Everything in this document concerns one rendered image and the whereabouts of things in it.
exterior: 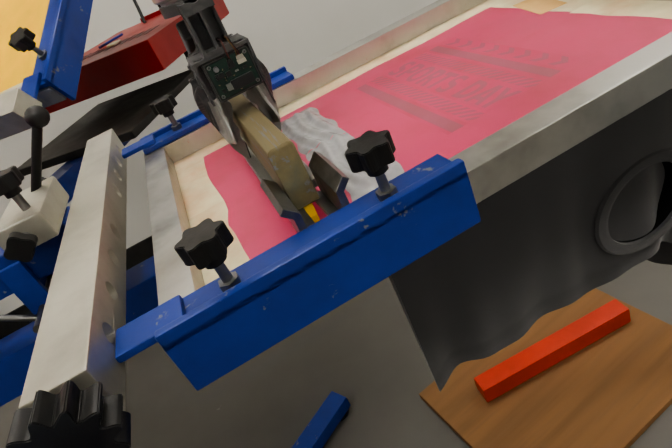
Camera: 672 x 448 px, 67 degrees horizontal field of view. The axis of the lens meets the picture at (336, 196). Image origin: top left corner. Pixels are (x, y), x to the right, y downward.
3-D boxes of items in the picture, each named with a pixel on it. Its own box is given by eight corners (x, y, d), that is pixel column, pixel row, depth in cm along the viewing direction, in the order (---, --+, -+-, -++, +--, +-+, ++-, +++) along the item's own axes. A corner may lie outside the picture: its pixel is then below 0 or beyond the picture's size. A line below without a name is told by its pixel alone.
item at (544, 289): (655, 233, 85) (638, 27, 68) (706, 258, 78) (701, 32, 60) (424, 382, 78) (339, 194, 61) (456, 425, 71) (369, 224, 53)
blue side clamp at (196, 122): (298, 98, 101) (283, 65, 98) (305, 103, 97) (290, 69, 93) (159, 170, 96) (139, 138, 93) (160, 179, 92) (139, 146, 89)
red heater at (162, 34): (133, 56, 206) (116, 27, 201) (231, 17, 193) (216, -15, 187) (43, 121, 156) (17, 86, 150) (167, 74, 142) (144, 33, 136)
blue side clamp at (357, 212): (453, 201, 53) (435, 144, 50) (482, 221, 49) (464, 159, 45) (190, 355, 48) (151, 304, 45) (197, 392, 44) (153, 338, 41)
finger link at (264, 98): (286, 152, 66) (244, 95, 61) (275, 140, 71) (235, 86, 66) (305, 138, 66) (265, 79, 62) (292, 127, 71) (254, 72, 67)
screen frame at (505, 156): (499, -12, 107) (495, -30, 105) (833, -7, 56) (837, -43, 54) (154, 168, 95) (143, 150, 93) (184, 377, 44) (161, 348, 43)
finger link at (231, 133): (235, 175, 65) (212, 106, 60) (227, 161, 70) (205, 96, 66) (258, 167, 65) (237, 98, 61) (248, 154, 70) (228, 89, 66)
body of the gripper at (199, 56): (213, 113, 59) (159, 11, 53) (203, 98, 67) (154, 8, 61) (272, 83, 60) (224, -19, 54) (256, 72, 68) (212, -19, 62)
